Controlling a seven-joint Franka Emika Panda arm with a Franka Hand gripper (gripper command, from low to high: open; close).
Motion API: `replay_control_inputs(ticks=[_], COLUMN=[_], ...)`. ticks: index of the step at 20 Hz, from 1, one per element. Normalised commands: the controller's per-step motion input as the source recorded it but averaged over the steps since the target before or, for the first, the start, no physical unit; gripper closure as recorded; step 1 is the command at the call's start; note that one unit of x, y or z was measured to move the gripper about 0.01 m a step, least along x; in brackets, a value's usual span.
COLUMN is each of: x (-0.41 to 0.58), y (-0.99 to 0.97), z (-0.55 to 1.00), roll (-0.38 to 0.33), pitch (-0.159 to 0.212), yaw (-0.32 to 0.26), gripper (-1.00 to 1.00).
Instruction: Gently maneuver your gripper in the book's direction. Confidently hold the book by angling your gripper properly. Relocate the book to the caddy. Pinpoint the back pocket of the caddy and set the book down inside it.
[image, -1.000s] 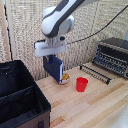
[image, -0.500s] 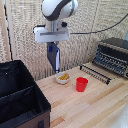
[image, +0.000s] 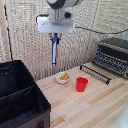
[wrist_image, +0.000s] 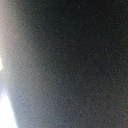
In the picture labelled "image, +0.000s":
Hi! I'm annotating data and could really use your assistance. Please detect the black wire rack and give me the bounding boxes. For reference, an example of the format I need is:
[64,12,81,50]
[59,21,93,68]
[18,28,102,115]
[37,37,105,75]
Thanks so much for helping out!
[78,63,112,85]

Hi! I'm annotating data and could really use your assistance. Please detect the white bowl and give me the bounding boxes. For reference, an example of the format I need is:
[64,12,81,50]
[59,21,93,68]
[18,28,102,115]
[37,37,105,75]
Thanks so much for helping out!
[54,71,72,85]

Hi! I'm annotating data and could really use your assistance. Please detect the wooden screen frame post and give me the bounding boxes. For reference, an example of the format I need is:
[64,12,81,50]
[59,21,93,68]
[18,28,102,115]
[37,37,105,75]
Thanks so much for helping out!
[0,0,12,64]

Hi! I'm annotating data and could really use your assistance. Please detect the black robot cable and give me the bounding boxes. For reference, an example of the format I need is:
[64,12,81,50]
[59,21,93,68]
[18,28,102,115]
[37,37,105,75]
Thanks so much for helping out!
[74,25,128,35]

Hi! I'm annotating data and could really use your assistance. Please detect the black fabric storage box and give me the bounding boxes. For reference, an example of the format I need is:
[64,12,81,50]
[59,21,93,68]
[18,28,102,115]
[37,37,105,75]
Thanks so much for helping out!
[0,59,52,128]

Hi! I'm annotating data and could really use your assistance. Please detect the yellow food pieces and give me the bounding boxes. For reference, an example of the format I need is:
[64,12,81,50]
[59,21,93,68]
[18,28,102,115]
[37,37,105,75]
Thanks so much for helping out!
[58,72,71,81]

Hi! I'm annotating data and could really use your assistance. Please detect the black toaster oven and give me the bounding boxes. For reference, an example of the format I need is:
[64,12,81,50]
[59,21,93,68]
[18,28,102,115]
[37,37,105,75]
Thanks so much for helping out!
[91,37,128,80]

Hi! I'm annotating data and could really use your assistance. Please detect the red plastic cup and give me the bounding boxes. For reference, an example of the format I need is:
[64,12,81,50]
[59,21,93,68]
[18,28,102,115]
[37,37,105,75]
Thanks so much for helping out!
[75,76,90,93]

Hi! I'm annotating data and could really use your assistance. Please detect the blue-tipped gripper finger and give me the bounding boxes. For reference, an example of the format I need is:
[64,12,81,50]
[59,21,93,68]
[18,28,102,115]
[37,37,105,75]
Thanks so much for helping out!
[48,32,55,45]
[56,32,63,46]

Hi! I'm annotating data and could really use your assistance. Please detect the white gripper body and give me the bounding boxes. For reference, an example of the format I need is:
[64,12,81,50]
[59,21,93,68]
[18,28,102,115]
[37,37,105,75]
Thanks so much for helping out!
[36,14,76,35]

